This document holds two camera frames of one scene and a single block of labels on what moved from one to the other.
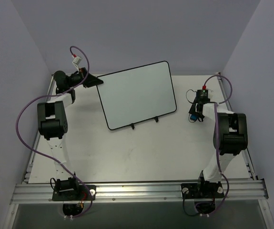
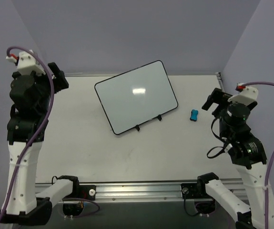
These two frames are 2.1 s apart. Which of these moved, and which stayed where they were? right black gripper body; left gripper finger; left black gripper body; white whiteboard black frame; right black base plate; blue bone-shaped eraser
Moved: right black gripper body; left gripper finger; left black gripper body
Stayed: white whiteboard black frame; right black base plate; blue bone-shaped eraser
